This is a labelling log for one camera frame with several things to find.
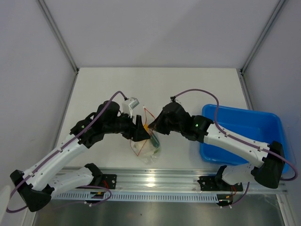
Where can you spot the aluminium mounting rail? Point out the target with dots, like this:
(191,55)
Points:
(158,180)

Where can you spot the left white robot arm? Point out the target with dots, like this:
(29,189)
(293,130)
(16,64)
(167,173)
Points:
(40,183)

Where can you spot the left black base bracket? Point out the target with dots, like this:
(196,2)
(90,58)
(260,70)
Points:
(109,181)

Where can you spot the clear orange zip top bag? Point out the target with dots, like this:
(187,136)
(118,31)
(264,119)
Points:
(148,118)

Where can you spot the blue plastic bin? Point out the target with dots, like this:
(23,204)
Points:
(260,126)

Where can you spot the green toy cucumber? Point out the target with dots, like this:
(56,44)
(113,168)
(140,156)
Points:
(154,140)

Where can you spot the right black base bracket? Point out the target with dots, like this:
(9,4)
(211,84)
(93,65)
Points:
(208,183)

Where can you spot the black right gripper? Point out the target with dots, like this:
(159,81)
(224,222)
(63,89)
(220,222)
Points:
(157,125)

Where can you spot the white toy cauliflower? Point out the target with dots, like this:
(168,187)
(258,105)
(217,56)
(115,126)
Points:
(144,149)

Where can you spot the white slotted cable duct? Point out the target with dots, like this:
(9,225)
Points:
(138,196)

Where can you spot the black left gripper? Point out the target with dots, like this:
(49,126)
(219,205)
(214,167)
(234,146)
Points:
(135,132)

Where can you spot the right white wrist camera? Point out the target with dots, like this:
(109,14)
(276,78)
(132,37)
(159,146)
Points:
(174,99)

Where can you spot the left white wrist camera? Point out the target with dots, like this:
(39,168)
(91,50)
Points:
(129,105)

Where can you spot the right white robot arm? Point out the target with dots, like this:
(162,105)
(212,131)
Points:
(265,162)

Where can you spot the black base bracket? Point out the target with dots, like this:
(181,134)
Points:
(208,183)
(109,181)

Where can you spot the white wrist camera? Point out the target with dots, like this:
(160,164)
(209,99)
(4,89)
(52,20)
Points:
(129,105)
(174,99)

